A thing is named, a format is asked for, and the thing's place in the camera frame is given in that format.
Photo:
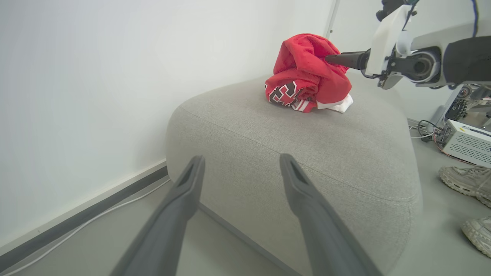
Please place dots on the black baseboard strip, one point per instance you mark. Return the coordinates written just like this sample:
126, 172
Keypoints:
76, 218

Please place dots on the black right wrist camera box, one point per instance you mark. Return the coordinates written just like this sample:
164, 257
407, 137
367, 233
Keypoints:
389, 7

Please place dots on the red basketball jersey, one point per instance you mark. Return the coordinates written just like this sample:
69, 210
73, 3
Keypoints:
307, 65

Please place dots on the grey equipment frame with electronics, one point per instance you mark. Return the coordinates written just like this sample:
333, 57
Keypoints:
456, 109

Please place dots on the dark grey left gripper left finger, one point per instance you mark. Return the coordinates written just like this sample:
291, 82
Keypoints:
168, 222

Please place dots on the white vertical rail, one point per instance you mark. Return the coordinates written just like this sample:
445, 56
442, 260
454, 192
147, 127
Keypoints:
332, 19

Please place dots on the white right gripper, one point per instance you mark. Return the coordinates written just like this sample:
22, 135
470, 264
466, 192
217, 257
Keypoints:
387, 42

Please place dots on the white perforated electronics box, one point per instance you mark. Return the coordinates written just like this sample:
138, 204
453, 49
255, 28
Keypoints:
468, 143

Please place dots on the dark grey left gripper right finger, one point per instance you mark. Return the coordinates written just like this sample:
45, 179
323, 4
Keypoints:
322, 230

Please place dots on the grey fabric seat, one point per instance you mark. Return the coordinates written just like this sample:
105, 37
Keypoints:
307, 145

